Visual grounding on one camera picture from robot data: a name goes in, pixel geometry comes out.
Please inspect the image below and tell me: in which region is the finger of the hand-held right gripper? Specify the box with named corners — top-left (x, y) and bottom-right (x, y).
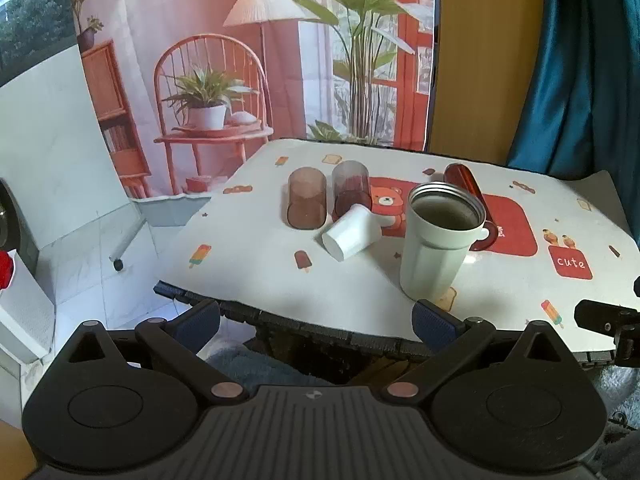
top-left (574, 299), bottom-right (640, 362)

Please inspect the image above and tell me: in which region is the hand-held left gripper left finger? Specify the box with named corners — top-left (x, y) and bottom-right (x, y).
top-left (66, 299), bottom-right (248, 403)

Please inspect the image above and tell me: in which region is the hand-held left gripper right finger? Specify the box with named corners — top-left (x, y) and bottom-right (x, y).
top-left (384, 299), bottom-right (568, 405)

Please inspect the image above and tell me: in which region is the white tumbler cup metal rim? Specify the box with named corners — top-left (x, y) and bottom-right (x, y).
top-left (399, 182), bottom-right (492, 301)

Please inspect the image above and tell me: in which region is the white paper cup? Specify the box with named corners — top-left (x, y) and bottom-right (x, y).
top-left (321, 204), bottom-right (384, 263)

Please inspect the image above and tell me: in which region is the red shiny cup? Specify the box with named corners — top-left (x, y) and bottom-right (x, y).
top-left (443, 162), bottom-right (502, 254)

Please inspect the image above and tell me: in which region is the dark red translucent cup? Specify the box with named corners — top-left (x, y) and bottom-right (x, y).
top-left (331, 160), bottom-right (374, 222)

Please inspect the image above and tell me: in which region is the brown translucent plastic cup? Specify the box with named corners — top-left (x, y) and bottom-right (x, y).
top-left (286, 167), bottom-right (328, 231)

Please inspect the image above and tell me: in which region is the blue-grey fuzzy cloth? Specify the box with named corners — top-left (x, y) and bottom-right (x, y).
top-left (206, 343), bottom-right (333, 388)

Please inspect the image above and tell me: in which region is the grey fluffy cloth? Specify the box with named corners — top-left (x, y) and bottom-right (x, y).
top-left (588, 363), bottom-right (640, 432)

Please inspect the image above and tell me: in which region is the printed white table cloth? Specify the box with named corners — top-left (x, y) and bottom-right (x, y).
top-left (155, 138), bottom-right (640, 357)

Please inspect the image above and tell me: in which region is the white pole with black tip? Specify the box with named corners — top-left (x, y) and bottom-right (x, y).
top-left (108, 219), bottom-right (147, 274)

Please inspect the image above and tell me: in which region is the white box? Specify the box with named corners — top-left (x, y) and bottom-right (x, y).
top-left (0, 251), bottom-right (57, 367)

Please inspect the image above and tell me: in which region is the red object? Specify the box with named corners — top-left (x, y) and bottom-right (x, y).
top-left (0, 252), bottom-right (16, 292)

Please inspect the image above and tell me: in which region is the blue curtain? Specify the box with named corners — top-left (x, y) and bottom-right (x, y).
top-left (506, 0), bottom-right (640, 242)

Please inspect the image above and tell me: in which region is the printed room backdrop cloth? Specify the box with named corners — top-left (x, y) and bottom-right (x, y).
top-left (69, 0), bottom-right (442, 202)

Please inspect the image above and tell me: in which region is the wooden panel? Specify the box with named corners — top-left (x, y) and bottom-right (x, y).
top-left (428, 0), bottom-right (547, 166)

